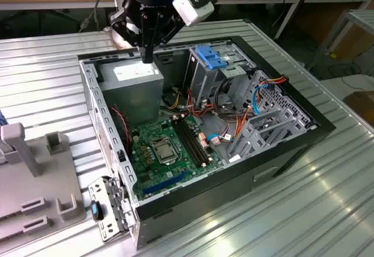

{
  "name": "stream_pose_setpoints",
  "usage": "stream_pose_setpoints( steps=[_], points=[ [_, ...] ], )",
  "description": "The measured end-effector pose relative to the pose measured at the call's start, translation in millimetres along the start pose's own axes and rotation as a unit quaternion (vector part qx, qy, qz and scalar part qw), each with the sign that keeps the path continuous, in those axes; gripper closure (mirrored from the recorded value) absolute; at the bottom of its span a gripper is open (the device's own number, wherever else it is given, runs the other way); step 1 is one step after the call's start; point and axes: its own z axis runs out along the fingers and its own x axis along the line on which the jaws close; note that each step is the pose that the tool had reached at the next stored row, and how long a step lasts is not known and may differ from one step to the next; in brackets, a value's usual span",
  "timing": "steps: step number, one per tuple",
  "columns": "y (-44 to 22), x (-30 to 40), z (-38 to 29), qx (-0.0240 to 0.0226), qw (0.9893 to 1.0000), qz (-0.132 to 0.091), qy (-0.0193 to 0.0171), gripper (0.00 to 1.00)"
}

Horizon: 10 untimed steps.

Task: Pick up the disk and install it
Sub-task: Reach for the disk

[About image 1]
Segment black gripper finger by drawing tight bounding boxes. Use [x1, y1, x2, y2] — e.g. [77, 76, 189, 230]
[147, 9, 183, 64]
[108, 5, 148, 64]

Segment blue data wire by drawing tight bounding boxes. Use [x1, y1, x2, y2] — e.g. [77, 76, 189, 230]
[206, 82, 274, 147]

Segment orange red power wire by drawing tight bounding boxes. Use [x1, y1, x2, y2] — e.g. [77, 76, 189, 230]
[232, 75, 289, 144]

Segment grey metal disk bay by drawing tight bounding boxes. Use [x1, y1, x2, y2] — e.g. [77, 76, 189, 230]
[226, 107, 318, 164]

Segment blue plastic drive latch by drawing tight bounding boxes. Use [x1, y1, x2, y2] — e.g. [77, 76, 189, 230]
[196, 46, 230, 70]

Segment grey metal drive cage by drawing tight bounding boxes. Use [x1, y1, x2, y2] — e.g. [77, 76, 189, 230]
[183, 42, 255, 109]

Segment grey power supply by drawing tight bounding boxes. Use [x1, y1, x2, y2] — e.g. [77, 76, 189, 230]
[98, 57, 165, 129]

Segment black RAM slot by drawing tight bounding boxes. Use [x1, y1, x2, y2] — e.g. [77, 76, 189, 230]
[182, 116, 213, 164]
[178, 117, 210, 165]
[175, 118, 207, 166]
[171, 119, 204, 168]

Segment silver CPU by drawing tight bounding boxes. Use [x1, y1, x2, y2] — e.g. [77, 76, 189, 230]
[154, 145, 175, 161]

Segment CPU socket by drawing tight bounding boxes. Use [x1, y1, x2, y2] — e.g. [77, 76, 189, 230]
[148, 141, 181, 166]

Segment green motherboard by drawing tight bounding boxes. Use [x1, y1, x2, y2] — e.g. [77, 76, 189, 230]
[130, 113, 226, 202]

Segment blue expansion slot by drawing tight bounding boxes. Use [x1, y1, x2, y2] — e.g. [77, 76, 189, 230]
[142, 171, 189, 196]

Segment black PC case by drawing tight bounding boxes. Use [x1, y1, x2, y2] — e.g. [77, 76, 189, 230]
[76, 34, 337, 251]

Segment grey parts rack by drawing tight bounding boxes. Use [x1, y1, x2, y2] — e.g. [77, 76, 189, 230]
[0, 122, 87, 237]

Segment black latch blue stripe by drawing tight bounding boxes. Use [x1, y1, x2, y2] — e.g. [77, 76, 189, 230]
[89, 200, 105, 222]

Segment large brown box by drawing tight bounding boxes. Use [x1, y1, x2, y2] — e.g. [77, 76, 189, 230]
[292, 4, 374, 61]

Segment small cardboard box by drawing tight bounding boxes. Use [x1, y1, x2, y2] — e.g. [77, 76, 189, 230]
[342, 90, 374, 123]

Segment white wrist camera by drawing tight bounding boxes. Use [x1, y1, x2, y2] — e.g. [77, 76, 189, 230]
[171, 0, 215, 26]

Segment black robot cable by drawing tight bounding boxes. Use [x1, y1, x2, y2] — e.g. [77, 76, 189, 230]
[78, 0, 106, 33]

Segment yellow black wire bundle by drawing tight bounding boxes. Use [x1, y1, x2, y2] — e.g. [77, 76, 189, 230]
[163, 86, 185, 109]

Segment thick black cables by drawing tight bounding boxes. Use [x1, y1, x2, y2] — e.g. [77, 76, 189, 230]
[214, 77, 236, 119]

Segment orange red wire bundle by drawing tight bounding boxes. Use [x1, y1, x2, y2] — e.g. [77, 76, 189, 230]
[186, 89, 224, 123]

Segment thin purple wire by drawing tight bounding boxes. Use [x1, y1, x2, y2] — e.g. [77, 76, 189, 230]
[217, 121, 234, 143]

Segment red black twisted wire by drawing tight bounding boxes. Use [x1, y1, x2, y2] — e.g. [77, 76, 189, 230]
[110, 106, 131, 154]

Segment hinged metal slot bracket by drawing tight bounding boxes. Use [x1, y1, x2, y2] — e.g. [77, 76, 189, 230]
[87, 175, 138, 244]

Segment aluminium frame stand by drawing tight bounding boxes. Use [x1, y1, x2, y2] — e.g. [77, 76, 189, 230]
[306, 8, 374, 75]

